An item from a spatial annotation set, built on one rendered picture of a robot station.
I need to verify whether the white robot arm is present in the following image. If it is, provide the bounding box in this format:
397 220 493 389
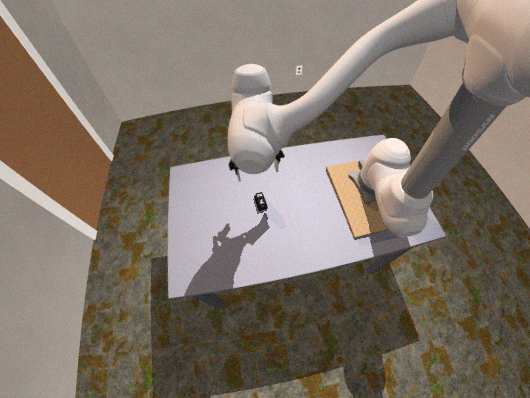
228 0 530 237

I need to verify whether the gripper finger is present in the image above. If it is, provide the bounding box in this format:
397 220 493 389
228 160 241 182
274 150 285 172

